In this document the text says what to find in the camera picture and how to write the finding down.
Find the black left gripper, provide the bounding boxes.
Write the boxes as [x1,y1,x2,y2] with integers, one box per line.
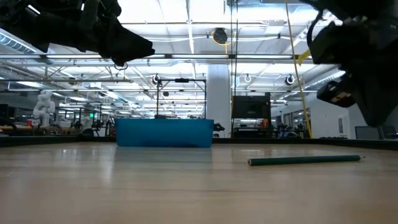
[77,0,155,67]

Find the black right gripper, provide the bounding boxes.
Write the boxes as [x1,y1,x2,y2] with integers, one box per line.
[341,46,398,128]

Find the black aluminium table frame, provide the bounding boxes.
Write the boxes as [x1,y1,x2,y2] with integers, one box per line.
[0,135,398,151]

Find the yellow cable tag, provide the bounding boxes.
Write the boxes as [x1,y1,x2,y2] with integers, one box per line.
[298,49,312,66]

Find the white humanoid robot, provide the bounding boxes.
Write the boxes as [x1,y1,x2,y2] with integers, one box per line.
[32,90,57,127]

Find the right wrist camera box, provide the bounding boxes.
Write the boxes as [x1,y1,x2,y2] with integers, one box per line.
[316,80,356,109]

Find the green pencil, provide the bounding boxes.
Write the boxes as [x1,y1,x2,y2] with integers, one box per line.
[247,154,366,167]

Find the black metal frame rig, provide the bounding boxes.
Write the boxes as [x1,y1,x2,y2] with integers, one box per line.
[155,77,208,119]

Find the black screen on stand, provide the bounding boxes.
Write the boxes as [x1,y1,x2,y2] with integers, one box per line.
[231,95,272,119]

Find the blue plastic bin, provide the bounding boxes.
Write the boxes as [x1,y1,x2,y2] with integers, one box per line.
[114,118,215,148]

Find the yellow hanging cable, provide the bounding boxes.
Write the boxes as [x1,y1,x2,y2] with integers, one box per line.
[284,0,313,139]

